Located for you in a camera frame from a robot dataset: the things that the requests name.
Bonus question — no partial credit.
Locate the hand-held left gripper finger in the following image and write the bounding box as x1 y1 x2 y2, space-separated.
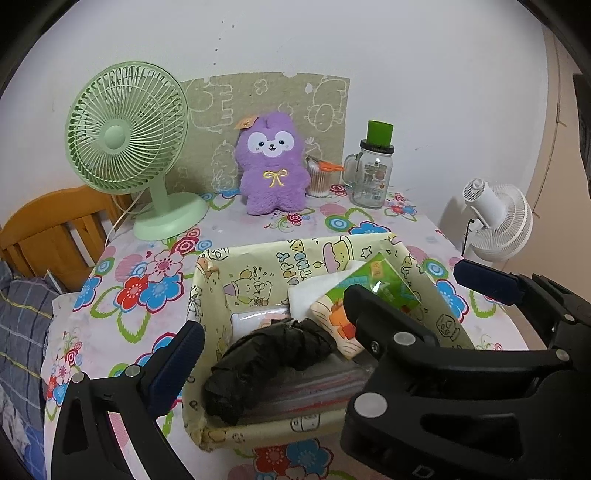
50 320 206 480

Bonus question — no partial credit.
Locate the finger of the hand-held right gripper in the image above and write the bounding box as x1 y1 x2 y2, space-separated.
454 260 591 370
341 285 591 468

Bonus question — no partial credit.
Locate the orange green tissue pack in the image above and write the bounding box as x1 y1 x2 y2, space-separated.
310 253 423 363

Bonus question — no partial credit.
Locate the black plastic bag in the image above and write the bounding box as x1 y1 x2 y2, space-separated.
204 318 336 425

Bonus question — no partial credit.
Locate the small white pink tissue packet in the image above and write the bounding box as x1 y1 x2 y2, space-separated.
230 307 293 344

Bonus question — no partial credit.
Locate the clear plastic bag pack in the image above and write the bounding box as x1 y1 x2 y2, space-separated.
240 355 377 418

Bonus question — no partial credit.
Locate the yellow-green printed storage box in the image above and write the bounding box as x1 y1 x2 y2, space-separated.
185 232 476 452

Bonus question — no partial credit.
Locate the white standing fan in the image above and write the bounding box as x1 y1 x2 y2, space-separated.
462 179 534 261

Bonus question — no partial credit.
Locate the beige door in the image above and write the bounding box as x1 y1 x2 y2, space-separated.
526 32 591 278

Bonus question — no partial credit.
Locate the glass jar green lid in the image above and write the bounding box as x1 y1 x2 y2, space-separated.
342 120 396 209

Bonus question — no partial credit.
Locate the blue plaid bedding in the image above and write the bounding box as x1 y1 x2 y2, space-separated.
0 261 58 462

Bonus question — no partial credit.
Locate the cotton swab jar orange lid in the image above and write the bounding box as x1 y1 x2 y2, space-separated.
305 156 345 198

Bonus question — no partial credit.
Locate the wooden chair back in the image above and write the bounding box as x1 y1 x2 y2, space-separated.
0 187 139 291

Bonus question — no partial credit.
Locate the purple plush toy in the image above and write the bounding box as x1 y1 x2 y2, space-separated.
235 114 309 217

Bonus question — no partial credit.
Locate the green desk fan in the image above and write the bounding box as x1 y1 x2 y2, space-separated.
65 61 209 241

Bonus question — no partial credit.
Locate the black fan cable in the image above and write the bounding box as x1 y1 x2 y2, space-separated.
462 216 477 256

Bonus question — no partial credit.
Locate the white fan cable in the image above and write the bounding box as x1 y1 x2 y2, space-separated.
104 191 144 250

